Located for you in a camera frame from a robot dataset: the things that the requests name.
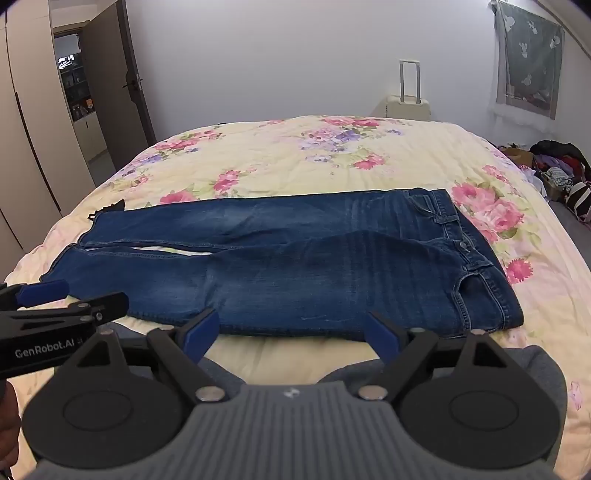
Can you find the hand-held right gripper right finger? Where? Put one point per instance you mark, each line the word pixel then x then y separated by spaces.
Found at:
pixel 380 332

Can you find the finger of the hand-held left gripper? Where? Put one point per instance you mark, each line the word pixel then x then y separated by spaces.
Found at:
pixel 108 304
pixel 46 288

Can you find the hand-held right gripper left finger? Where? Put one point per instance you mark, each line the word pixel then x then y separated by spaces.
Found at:
pixel 206 332

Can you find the blue denim pants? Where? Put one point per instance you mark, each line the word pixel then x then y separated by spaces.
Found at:
pixel 300 258

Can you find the small black cloth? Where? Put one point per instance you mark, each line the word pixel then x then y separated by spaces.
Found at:
pixel 111 206

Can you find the beige wardrobe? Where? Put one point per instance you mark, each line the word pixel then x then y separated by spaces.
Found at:
pixel 32 138

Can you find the grey cloth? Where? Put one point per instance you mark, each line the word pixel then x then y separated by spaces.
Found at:
pixel 531 374

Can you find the floral bed quilt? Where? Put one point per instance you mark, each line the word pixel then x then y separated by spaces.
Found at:
pixel 323 152

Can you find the display shelf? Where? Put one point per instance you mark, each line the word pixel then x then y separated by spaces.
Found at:
pixel 74 87

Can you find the brown door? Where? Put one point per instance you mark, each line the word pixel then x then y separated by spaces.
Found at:
pixel 124 92

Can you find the cream suitcase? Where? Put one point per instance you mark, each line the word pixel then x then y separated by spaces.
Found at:
pixel 408 108

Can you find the pile of clothes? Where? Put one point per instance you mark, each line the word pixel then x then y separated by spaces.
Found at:
pixel 558 166

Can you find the white lace curtain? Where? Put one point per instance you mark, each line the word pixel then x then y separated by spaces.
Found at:
pixel 503 121

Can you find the grey printed curtain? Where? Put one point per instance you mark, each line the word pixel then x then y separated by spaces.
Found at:
pixel 531 55

